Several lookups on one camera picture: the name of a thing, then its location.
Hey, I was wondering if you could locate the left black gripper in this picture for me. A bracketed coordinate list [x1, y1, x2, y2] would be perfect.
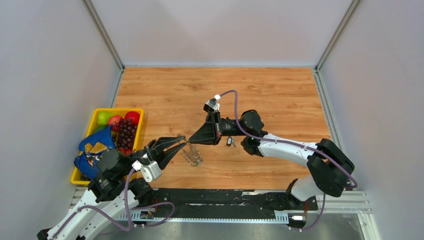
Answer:
[129, 134, 188, 169]

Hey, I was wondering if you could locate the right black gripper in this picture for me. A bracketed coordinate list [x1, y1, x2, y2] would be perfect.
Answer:
[189, 110, 249, 146]

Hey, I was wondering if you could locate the key with black tag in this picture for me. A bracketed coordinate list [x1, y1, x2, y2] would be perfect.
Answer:
[226, 136, 236, 148]

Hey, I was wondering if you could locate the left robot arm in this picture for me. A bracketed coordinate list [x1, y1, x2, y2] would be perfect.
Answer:
[37, 135, 187, 240]

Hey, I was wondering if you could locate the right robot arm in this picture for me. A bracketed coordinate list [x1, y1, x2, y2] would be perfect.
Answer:
[188, 109, 355, 209]

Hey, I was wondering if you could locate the purple grape bunch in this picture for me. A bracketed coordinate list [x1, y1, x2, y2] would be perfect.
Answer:
[112, 118, 137, 151]

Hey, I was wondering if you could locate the red apple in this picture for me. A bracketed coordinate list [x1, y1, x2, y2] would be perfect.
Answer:
[108, 115, 124, 133]
[124, 111, 141, 125]

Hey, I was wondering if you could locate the green pear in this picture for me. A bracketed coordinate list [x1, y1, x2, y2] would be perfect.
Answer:
[96, 111, 113, 126]

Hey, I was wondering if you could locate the blue chip bag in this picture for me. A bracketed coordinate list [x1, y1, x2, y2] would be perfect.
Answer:
[73, 125, 116, 180]

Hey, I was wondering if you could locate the yellow plastic bin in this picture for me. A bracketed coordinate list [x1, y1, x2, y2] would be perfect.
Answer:
[70, 108, 145, 186]

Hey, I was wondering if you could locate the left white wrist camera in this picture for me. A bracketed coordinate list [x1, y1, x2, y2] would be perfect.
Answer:
[131, 160, 162, 183]

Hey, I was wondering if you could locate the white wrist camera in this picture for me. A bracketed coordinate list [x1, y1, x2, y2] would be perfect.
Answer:
[131, 160, 162, 183]
[203, 94, 221, 112]

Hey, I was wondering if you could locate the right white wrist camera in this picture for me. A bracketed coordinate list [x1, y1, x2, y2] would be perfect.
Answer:
[203, 94, 221, 112]

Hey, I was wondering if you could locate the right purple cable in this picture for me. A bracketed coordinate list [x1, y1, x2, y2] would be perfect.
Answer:
[217, 90, 359, 232]

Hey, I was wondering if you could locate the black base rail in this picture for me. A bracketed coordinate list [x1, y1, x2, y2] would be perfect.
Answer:
[140, 188, 318, 220]

